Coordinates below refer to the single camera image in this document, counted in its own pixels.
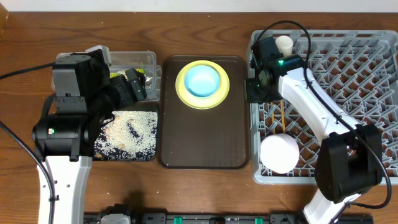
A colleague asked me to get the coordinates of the yellow plate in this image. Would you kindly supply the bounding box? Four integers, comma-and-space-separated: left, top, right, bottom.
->
175, 60, 230, 110

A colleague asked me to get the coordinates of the black waste tray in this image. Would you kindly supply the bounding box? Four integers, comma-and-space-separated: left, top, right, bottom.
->
91, 101, 160, 162

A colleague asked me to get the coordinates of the grey dishwasher rack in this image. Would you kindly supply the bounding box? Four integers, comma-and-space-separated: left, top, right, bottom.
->
250, 30, 397, 185

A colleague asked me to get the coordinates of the white cup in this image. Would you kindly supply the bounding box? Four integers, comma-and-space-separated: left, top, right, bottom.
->
275, 35, 294, 57

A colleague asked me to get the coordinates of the wooden chopstick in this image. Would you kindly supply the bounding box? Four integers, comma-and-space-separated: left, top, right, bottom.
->
271, 102, 276, 134
280, 100, 286, 134

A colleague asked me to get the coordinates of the pile of rice grains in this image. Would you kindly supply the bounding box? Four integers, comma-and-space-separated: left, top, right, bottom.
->
93, 110, 159, 161

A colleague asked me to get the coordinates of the light blue bowl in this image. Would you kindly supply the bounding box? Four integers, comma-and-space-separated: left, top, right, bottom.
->
184, 65, 220, 98

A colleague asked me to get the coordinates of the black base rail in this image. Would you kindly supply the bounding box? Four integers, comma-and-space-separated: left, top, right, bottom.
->
83, 203, 374, 224

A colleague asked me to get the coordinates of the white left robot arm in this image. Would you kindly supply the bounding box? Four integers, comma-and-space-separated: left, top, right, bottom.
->
32, 45, 147, 223

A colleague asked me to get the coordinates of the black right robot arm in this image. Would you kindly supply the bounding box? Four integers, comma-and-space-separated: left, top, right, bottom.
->
245, 53, 385, 223

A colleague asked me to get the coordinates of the white rice bowl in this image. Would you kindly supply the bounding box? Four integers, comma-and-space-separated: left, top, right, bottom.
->
260, 133, 300, 174

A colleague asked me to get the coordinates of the clear plastic bin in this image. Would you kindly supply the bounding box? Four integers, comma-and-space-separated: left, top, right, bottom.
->
55, 50, 162, 103

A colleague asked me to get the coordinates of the green yellow snack wrapper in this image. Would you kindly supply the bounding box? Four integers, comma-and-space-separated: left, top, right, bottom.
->
110, 68, 146, 79

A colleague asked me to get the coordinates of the dark brown tray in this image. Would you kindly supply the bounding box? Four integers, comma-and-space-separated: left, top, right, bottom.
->
158, 55, 250, 169

